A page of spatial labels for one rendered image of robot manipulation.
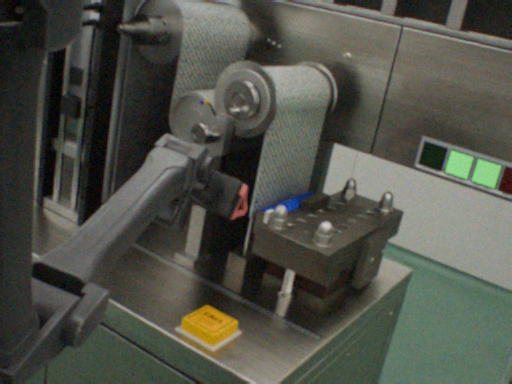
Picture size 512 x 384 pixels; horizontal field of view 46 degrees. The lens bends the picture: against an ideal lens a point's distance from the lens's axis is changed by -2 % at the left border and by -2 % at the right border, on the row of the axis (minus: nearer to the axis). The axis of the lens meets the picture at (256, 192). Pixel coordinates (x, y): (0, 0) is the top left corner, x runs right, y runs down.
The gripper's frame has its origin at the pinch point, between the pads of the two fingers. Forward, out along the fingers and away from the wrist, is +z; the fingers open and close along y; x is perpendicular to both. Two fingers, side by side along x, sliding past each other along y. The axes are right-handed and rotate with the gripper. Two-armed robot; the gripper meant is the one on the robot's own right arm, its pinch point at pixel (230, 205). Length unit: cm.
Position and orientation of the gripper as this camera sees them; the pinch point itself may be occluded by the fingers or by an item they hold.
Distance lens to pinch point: 115.5
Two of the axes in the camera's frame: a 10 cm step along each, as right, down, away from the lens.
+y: 8.2, 3.0, -4.8
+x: 4.3, -8.9, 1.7
